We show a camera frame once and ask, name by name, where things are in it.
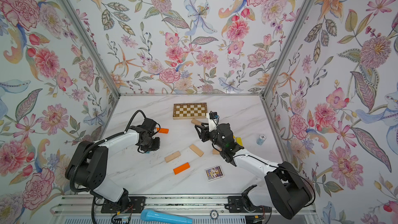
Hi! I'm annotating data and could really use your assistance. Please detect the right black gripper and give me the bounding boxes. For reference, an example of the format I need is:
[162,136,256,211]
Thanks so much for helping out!
[196,122,228,152]

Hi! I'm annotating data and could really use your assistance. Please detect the natural block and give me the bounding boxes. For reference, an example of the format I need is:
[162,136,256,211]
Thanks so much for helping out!
[189,144,204,157]
[191,119,202,125]
[212,149,220,155]
[165,151,181,163]

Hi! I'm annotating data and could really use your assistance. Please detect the orange block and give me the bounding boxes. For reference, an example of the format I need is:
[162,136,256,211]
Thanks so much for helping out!
[157,128,169,134]
[173,162,190,175]

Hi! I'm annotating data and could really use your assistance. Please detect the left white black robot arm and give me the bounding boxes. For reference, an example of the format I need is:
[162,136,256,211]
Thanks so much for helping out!
[65,118,160,206]

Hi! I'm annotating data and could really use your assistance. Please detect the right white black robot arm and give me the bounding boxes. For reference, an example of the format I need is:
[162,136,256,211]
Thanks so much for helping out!
[194,123,315,219]

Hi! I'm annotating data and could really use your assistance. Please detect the natural block below chessboard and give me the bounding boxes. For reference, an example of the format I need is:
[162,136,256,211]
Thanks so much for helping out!
[191,119,202,125]

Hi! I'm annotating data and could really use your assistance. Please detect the wooden chessboard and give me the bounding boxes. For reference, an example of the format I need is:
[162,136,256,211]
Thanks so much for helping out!
[173,103,208,120]

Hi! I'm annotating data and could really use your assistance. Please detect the yellow block upper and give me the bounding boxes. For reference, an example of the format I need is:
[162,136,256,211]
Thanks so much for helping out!
[236,137,243,146]

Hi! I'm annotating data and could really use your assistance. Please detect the orange block front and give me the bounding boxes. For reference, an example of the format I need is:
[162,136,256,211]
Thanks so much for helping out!
[173,162,190,175]

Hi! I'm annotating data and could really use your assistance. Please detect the playing card box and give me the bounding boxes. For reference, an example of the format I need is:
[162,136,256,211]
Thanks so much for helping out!
[205,166,224,181]

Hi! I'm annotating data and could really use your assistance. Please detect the small blue white cup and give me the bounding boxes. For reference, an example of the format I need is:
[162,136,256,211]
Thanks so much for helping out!
[256,134,266,146]

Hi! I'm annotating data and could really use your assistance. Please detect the blue microphone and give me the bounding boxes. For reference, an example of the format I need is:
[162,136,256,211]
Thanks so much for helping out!
[141,209,193,224]

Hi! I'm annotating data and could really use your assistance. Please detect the small round gauge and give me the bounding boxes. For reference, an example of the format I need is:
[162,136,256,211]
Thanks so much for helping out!
[210,210,219,220]

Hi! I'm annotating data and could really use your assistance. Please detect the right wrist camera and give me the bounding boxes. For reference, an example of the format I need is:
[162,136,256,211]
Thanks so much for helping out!
[206,111,219,132]

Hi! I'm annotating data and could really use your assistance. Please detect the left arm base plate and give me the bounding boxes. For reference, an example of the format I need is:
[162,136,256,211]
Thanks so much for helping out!
[101,196,146,214]

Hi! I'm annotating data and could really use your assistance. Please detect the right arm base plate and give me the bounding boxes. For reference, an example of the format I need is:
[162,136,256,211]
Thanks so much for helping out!
[224,196,272,214]

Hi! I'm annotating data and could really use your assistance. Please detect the aluminium front rail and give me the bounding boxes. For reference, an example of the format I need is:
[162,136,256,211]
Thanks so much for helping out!
[49,194,315,217]

